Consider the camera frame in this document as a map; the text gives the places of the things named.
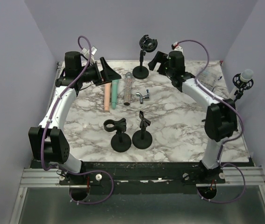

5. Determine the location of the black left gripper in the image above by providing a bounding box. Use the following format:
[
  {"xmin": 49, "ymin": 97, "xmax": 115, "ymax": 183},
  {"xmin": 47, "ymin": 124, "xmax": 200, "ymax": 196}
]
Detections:
[{"xmin": 78, "ymin": 57, "xmax": 122, "ymax": 86}]

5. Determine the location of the mint green microphone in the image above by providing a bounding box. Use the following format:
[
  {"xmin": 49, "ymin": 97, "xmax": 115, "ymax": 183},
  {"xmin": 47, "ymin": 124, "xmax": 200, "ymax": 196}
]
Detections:
[{"xmin": 112, "ymin": 80, "xmax": 119, "ymax": 109}]

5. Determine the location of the pink microphone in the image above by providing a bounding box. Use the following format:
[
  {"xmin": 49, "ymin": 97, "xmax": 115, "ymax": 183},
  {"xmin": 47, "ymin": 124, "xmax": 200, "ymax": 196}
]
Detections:
[{"xmin": 104, "ymin": 83, "xmax": 111, "ymax": 112}]

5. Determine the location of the black shock mount round-base stand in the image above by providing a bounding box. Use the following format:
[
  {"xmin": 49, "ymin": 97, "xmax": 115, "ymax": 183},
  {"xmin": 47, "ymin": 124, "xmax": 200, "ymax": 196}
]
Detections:
[{"xmin": 132, "ymin": 34, "xmax": 158, "ymax": 80}]

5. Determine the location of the glitter microphone silver mesh head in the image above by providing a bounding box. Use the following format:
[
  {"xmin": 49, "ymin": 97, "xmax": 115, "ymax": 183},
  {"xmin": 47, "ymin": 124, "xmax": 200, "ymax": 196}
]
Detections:
[{"xmin": 123, "ymin": 72, "xmax": 132, "ymax": 106}]

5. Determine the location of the black ring-clip microphone stand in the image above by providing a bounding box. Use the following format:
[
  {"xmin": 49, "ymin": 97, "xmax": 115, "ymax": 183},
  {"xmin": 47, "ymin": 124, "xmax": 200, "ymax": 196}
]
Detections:
[{"xmin": 103, "ymin": 118, "xmax": 132, "ymax": 153}]

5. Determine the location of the black clip microphone stand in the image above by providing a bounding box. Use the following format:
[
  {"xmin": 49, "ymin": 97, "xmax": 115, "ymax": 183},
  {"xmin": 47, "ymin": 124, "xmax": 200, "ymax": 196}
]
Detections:
[{"xmin": 132, "ymin": 111, "xmax": 153, "ymax": 149}]

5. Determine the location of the black shock mount tripod stand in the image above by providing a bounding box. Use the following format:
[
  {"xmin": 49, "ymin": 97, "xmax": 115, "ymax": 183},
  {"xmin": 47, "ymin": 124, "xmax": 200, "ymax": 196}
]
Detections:
[{"xmin": 230, "ymin": 72, "xmax": 255, "ymax": 103}]

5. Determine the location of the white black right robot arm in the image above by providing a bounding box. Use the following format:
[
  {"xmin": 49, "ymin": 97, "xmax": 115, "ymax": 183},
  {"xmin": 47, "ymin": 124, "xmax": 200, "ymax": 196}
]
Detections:
[{"xmin": 148, "ymin": 51, "xmax": 237, "ymax": 183}]

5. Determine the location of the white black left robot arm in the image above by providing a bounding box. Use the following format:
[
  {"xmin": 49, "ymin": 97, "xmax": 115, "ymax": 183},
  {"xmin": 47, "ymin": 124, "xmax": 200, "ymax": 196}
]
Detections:
[{"xmin": 28, "ymin": 51, "xmax": 121, "ymax": 184}]

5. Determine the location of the chrome metal pipe fitting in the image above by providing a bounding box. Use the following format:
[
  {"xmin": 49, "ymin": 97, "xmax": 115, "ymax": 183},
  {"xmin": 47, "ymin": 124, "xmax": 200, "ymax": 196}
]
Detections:
[{"xmin": 136, "ymin": 89, "xmax": 150, "ymax": 104}]

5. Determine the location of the clear plastic packet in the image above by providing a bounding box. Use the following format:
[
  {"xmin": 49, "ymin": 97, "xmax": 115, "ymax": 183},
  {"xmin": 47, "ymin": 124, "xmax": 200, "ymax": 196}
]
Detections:
[{"xmin": 198, "ymin": 68, "xmax": 218, "ymax": 92}]

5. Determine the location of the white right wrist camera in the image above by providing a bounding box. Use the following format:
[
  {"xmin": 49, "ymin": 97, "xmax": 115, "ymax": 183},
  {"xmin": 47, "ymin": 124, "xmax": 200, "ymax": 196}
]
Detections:
[{"xmin": 171, "ymin": 42, "xmax": 184, "ymax": 53}]

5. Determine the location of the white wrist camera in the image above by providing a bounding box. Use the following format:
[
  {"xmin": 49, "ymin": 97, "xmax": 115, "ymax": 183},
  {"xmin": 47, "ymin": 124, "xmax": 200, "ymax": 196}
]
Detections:
[
  {"xmin": 81, "ymin": 46, "xmax": 97, "ymax": 65},
  {"xmin": 171, "ymin": 42, "xmax": 184, "ymax": 53}
]

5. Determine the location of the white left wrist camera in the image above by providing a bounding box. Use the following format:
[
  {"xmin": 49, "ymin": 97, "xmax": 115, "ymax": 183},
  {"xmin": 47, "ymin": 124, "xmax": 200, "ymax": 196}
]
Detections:
[{"xmin": 81, "ymin": 46, "xmax": 97, "ymax": 65}]

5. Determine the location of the black mounting rail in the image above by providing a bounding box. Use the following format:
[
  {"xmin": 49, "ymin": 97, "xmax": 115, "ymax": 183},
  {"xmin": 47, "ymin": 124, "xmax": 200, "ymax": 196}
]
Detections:
[{"xmin": 22, "ymin": 161, "xmax": 265, "ymax": 194}]

